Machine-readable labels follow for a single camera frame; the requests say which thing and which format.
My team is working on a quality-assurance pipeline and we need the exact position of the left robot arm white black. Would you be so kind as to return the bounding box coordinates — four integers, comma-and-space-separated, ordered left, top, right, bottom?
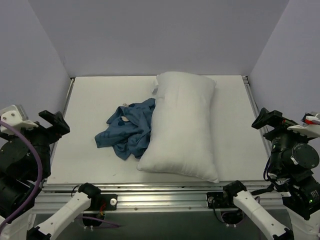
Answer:
0, 105, 101, 240

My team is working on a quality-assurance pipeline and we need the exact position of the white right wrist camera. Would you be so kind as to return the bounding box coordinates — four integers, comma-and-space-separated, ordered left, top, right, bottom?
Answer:
287, 111, 320, 138

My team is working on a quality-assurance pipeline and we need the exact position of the blue cartoon print pillowcase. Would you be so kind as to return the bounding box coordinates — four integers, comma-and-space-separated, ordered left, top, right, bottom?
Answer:
94, 98, 156, 161

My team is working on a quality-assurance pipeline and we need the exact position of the aluminium rail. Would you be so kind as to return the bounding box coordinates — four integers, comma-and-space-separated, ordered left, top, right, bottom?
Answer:
242, 76, 270, 154
49, 77, 76, 161

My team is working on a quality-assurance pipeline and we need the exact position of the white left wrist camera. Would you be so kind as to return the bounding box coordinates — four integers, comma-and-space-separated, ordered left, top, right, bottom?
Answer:
0, 104, 39, 132

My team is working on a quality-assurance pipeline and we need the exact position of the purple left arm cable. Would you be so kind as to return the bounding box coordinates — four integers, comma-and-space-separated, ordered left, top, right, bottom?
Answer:
0, 119, 121, 230

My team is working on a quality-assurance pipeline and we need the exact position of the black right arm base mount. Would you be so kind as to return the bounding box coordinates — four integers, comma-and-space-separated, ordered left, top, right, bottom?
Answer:
206, 191, 235, 209

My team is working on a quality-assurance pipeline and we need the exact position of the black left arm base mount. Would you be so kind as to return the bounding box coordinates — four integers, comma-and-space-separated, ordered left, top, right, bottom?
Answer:
98, 194, 118, 211

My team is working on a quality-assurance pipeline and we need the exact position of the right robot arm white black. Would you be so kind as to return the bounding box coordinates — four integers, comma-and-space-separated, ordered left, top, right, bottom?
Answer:
222, 108, 320, 240

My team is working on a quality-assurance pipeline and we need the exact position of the aluminium left side rail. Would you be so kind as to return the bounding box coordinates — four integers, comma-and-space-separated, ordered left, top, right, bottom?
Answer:
49, 77, 76, 161

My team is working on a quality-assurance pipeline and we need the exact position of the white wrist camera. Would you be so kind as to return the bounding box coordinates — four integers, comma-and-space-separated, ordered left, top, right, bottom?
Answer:
0, 104, 39, 132
287, 111, 320, 138

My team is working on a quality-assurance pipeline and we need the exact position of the white pillow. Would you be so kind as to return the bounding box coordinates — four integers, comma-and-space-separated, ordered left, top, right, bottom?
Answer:
137, 71, 219, 183

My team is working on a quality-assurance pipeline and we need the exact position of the aluminium front rail frame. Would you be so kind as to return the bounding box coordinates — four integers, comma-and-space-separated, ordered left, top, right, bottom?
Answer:
32, 181, 286, 215

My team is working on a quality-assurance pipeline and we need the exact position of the aluminium right side rail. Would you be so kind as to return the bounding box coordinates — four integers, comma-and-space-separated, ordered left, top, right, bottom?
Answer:
242, 76, 270, 154

